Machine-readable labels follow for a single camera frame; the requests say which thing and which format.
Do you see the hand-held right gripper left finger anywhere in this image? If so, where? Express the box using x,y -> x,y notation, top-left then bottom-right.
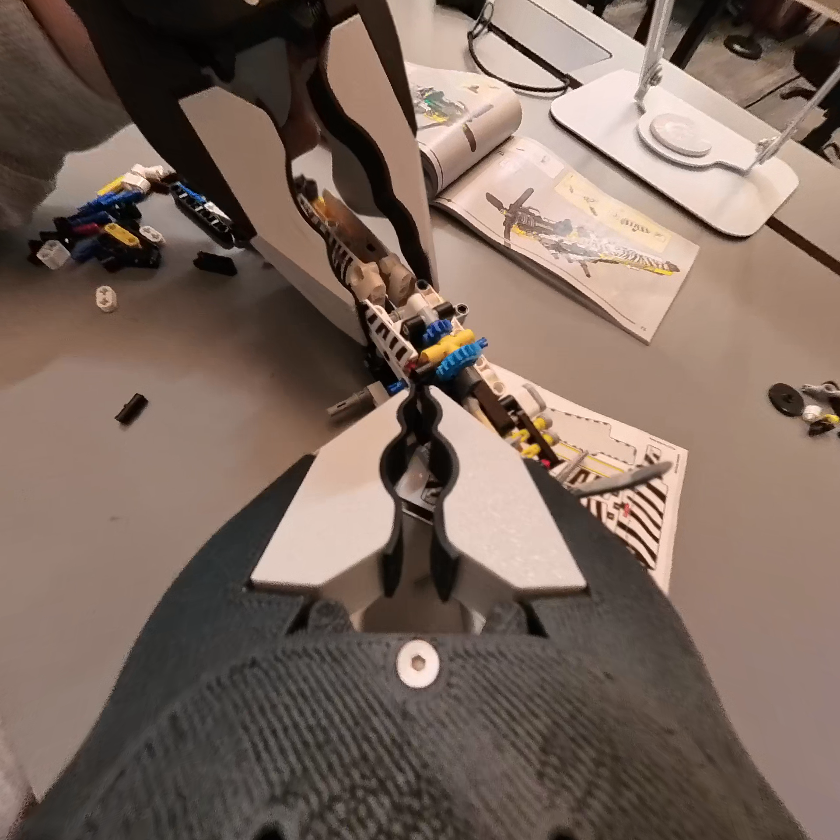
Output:
249,384 -> 421,618

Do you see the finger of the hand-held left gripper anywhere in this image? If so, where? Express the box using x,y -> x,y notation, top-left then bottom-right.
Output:
178,88 -> 368,349
315,0 -> 439,290

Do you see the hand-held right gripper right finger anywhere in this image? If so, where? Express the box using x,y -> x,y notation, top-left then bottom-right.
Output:
420,385 -> 587,618

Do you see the zebra striped lego helicopter model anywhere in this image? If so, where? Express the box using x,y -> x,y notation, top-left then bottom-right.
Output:
289,174 -> 677,500

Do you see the person's left forearm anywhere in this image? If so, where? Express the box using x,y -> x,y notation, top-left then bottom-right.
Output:
0,0 -> 129,227

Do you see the pile of loose lego pieces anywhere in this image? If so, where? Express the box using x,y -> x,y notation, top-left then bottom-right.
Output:
28,163 -> 238,313

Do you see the open lego instruction booklet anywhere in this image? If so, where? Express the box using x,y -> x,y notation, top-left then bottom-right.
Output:
403,62 -> 700,345

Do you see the small cluster of lego parts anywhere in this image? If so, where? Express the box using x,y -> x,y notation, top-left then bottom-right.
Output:
768,379 -> 840,437

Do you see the person's left hand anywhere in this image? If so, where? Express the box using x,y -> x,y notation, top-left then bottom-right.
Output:
42,0 -> 126,114

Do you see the zebra striped sticker sheet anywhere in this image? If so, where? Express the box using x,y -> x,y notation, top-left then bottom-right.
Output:
400,367 -> 689,595

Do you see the white monitor stand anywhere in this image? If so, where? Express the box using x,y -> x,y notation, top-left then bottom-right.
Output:
550,0 -> 840,237

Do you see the black cable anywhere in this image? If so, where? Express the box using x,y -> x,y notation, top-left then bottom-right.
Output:
467,0 -> 572,93

